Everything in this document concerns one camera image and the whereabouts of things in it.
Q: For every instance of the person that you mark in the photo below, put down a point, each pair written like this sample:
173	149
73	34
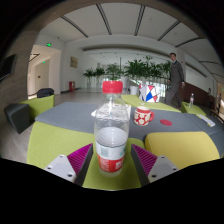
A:
176	75

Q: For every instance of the lime green bench cushion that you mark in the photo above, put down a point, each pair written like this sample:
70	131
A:
53	141

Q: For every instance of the small clear plastic bottle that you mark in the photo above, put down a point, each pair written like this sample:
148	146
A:
191	101

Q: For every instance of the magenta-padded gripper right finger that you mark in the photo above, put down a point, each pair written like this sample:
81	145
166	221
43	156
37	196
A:
146	160

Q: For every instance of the red bin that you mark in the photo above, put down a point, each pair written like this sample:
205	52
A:
72	86

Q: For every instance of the row of potted green plants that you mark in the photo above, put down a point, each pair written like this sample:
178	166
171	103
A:
136	70

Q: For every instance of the green exit sign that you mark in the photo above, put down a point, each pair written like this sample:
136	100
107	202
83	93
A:
48	44

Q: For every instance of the large lime green table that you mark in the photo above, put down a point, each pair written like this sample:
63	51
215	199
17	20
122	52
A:
133	100

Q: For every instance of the black bag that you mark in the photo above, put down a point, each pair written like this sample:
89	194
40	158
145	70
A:
45	92

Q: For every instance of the red white patterned mug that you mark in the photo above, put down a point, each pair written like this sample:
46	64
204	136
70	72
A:
142	116

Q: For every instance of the lime green seat block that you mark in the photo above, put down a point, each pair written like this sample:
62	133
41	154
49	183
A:
40	105

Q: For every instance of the clear red-capped water bottle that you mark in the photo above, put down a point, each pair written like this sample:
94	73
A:
111	140

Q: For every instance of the framed wall picture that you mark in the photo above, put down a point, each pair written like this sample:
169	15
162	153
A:
74	62

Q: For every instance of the small lime green table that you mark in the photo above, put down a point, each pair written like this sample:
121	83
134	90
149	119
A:
195	110

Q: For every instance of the yellow bench cushion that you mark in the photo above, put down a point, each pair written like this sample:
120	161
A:
181	146

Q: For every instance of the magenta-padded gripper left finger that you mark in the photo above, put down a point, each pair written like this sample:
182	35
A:
79	160

